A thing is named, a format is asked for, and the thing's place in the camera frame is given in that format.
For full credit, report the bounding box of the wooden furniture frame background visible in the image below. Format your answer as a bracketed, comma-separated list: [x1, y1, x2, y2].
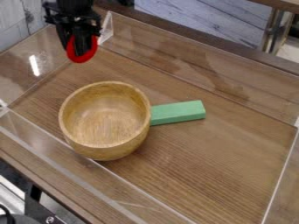
[249, 0, 299, 54]

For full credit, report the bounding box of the red felt strawberry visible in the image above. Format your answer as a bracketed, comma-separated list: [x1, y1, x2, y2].
[65, 35, 99, 63]

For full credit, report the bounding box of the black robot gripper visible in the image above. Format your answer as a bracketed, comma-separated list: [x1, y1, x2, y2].
[41, 0, 101, 56]

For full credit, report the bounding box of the black table leg clamp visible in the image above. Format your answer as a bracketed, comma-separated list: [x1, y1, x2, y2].
[24, 185, 67, 224]

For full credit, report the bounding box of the clear acrylic corner bracket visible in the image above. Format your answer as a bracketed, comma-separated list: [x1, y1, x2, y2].
[97, 11, 113, 46]

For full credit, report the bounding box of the wooden bowl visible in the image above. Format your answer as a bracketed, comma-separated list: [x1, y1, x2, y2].
[59, 81, 151, 161]

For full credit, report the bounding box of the green rectangular block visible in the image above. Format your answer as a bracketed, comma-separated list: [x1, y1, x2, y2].
[151, 100, 205, 126]

